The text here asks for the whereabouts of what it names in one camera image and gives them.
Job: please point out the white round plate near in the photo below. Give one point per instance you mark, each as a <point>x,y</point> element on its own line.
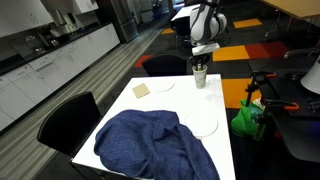
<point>201,125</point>

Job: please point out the stainless steel fridge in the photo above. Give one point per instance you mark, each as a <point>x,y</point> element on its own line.
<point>125,20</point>

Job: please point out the white round plate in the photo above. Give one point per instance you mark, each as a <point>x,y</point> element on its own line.
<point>201,125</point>
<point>164,88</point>

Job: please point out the translucent plastic cup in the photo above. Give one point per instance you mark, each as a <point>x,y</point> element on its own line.
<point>200,81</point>

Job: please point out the black office chair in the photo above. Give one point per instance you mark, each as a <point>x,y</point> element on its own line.
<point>70,123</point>
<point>165,66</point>

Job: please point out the wooden table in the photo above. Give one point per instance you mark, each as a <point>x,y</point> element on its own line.
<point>296,7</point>

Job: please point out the white round plate far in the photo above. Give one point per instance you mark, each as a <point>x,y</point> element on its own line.
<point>164,88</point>

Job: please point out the white kitchen base cabinets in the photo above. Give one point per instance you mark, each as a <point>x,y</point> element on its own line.
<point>66,63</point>

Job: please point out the white kitchen wall cabinets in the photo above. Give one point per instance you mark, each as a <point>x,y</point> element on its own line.
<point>23,13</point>

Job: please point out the black clamp orange tip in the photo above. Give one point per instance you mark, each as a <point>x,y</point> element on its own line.
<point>255,83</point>

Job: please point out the dark background chair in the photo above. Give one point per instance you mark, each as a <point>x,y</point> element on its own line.
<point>182,28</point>

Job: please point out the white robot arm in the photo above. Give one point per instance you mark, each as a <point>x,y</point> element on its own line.
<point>206,23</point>

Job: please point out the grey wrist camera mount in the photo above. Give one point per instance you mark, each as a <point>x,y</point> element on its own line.
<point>205,49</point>

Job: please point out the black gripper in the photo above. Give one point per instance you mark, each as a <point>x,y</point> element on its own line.
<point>200,58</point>

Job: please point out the grey chair armrest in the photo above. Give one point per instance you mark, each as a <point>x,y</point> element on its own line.
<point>300,52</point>

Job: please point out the blue knitted cloth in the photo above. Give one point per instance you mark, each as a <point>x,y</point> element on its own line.
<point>150,143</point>

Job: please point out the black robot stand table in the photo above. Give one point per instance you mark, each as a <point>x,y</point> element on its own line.
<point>296,133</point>

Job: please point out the white background table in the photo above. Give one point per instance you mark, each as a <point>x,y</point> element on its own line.
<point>181,14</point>

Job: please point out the tan square coaster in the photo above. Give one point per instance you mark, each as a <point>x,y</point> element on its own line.
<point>141,90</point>

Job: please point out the green plastic bag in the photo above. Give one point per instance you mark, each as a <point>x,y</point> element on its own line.
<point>243,121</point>

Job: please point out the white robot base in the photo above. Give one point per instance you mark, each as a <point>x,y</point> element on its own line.
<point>313,80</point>

